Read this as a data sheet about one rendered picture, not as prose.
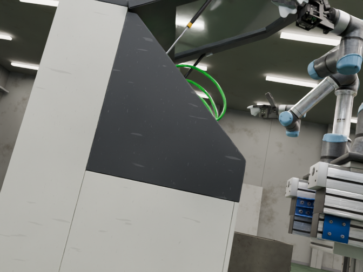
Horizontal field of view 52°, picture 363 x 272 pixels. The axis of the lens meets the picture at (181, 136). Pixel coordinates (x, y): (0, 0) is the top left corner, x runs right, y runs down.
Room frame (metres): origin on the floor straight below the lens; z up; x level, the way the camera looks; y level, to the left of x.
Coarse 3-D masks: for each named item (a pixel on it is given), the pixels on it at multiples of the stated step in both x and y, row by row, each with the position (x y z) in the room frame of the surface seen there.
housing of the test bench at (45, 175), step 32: (64, 0) 1.37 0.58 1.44; (96, 0) 1.37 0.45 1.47; (64, 32) 1.37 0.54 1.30; (96, 32) 1.37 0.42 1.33; (64, 64) 1.37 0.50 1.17; (96, 64) 1.37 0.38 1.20; (32, 96) 1.37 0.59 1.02; (64, 96) 1.37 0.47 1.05; (96, 96) 1.37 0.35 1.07; (32, 128) 1.37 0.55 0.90; (64, 128) 1.37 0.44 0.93; (96, 128) 1.38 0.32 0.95; (32, 160) 1.37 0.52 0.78; (64, 160) 1.37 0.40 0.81; (32, 192) 1.37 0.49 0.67; (64, 192) 1.37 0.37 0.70; (0, 224) 1.37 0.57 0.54; (32, 224) 1.37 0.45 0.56; (64, 224) 1.37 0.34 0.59; (0, 256) 1.37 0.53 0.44; (32, 256) 1.37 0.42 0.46
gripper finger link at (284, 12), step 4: (272, 0) 1.09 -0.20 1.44; (276, 0) 1.09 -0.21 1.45; (280, 0) 1.09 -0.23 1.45; (284, 0) 1.09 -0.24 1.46; (276, 4) 1.10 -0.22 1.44; (280, 4) 1.10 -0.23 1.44; (284, 4) 1.10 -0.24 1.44; (288, 4) 1.09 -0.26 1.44; (292, 4) 1.09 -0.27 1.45; (280, 8) 1.10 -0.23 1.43; (284, 8) 1.10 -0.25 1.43; (288, 8) 1.10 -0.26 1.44; (292, 8) 1.11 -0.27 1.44; (280, 12) 1.10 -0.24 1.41; (284, 12) 1.10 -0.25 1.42; (288, 12) 1.10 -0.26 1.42; (292, 12) 1.10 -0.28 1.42; (296, 12) 1.10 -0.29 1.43; (284, 16) 1.10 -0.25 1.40
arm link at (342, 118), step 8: (336, 88) 1.96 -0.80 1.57; (344, 88) 1.91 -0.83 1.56; (352, 88) 1.90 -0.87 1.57; (344, 96) 1.92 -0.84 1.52; (352, 96) 1.92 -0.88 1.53; (336, 104) 1.97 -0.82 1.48; (344, 104) 1.92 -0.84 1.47; (352, 104) 1.93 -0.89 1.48; (336, 112) 1.95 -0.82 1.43; (344, 112) 1.92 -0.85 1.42; (336, 120) 1.94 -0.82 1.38; (344, 120) 1.92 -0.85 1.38; (336, 128) 1.94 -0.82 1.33; (344, 128) 1.92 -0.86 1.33
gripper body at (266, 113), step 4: (260, 108) 2.20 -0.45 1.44; (264, 108) 2.18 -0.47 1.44; (268, 108) 2.17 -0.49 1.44; (276, 108) 2.13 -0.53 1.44; (260, 112) 2.20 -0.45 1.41; (264, 112) 2.18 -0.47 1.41; (268, 112) 2.18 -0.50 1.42; (272, 112) 2.17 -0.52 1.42; (276, 112) 2.14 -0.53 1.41; (260, 116) 2.19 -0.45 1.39; (264, 116) 2.19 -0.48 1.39; (268, 116) 2.18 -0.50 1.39; (272, 116) 2.16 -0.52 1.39; (276, 116) 2.15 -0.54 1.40
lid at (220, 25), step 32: (128, 0) 1.35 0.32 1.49; (160, 0) 1.35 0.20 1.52; (192, 0) 1.42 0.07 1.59; (224, 0) 1.53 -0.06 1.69; (256, 0) 1.61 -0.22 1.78; (288, 0) 1.70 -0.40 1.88; (160, 32) 1.63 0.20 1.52; (192, 32) 1.76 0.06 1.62; (224, 32) 1.87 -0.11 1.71; (256, 32) 1.99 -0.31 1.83
